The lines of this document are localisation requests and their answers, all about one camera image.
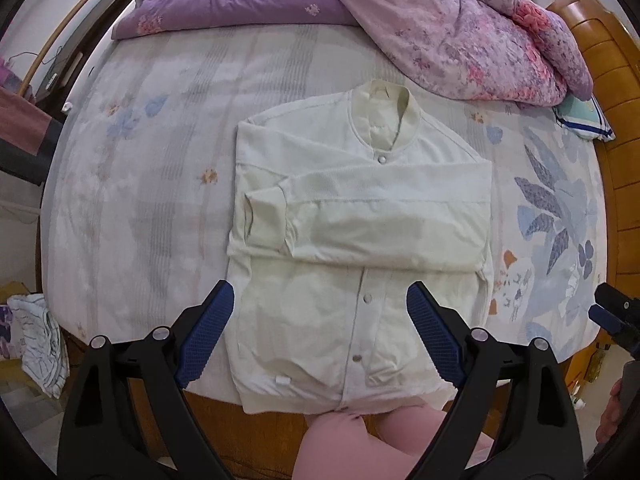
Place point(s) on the curved wooden pole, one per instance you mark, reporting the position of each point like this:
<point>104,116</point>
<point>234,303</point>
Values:
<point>65,30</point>

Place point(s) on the blue striped pillow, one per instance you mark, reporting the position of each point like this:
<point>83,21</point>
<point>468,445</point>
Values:
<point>582,115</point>

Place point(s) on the purple printed bag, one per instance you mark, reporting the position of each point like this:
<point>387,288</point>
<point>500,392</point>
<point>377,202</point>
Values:
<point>6,330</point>

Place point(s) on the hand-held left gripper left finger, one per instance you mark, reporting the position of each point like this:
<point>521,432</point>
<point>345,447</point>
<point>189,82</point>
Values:
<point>207,335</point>

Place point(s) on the person's pink pants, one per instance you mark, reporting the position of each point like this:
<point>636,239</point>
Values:
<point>350,440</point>

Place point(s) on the wooden headboard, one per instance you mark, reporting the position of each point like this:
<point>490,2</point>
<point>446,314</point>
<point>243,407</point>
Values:
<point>620,110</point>

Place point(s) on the person's right hand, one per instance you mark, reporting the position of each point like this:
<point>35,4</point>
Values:
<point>609,425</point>

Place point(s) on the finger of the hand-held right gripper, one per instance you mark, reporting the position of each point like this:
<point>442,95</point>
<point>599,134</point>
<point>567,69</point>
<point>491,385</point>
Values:
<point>601,316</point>
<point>622,297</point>

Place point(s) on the white striped cloth pile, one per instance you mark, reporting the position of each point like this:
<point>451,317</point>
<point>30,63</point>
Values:
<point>40,345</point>

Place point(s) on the wooden nightstand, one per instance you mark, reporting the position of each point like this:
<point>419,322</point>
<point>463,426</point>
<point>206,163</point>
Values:
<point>580,375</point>

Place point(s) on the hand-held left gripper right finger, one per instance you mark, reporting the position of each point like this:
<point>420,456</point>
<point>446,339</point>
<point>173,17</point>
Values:
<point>435,335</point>

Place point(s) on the white snap-button jacket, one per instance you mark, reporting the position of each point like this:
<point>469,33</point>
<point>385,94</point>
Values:
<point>350,240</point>

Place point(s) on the pink cloth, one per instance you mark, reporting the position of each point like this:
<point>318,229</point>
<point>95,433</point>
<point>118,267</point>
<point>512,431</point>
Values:
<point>20,120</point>

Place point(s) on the bed with floral sheet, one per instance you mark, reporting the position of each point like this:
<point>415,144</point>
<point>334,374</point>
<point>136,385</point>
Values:
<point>150,185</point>

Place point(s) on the purple floral quilt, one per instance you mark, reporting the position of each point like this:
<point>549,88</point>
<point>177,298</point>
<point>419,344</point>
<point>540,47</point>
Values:
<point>450,35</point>

